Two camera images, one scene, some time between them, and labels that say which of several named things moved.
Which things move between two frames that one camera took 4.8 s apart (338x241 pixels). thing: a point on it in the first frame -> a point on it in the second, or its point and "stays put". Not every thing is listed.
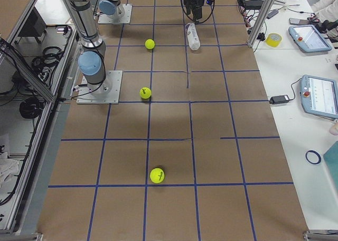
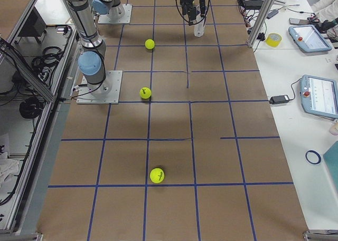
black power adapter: x=279 y=99 stays put
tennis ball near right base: x=145 y=93 stays put
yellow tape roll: x=273 y=39 stays put
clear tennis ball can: x=193 y=37 -> x=199 y=23
